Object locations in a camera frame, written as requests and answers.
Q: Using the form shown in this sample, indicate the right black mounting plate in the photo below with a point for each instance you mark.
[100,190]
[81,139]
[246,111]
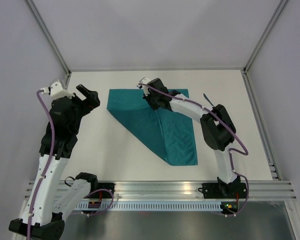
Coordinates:
[221,191]

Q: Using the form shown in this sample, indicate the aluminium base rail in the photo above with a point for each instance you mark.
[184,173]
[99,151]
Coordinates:
[264,190]

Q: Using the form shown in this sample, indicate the aluminium frame post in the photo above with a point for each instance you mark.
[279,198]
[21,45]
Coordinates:
[265,34]
[47,35]

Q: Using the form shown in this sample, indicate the blue plastic utensil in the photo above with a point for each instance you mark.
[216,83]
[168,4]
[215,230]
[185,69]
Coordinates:
[208,100]

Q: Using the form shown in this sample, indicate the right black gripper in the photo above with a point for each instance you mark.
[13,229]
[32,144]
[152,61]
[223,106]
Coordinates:
[147,99]

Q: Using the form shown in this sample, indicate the teal cloth napkin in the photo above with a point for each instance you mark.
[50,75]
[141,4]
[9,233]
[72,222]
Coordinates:
[167,134]

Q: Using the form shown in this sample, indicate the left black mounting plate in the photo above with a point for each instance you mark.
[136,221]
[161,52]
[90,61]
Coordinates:
[103,191]

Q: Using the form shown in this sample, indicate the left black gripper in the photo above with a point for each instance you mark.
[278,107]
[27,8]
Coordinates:
[92,101]

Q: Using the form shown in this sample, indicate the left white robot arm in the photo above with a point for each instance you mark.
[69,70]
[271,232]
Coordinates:
[44,217]

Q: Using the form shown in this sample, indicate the left aluminium frame post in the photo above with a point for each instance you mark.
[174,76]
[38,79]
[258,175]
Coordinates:
[47,35]

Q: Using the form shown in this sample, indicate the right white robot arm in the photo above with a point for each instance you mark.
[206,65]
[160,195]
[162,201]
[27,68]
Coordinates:
[218,130]

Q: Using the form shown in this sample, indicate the right aluminium frame post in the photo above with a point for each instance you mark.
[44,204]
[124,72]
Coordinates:
[265,34]

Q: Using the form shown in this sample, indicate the black mounting plate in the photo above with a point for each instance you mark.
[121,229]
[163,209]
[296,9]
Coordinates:
[221,191]
[103,191]

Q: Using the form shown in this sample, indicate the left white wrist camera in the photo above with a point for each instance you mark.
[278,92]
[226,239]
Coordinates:
[57,89]

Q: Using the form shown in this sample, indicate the white slotted cable duct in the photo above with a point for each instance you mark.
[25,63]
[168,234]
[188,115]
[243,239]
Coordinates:
[147,206]

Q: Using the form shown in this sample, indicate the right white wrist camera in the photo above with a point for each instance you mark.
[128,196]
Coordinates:
[143,84]

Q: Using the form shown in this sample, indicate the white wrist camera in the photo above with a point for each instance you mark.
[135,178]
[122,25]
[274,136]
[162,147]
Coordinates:
[57,89]
[143,84]

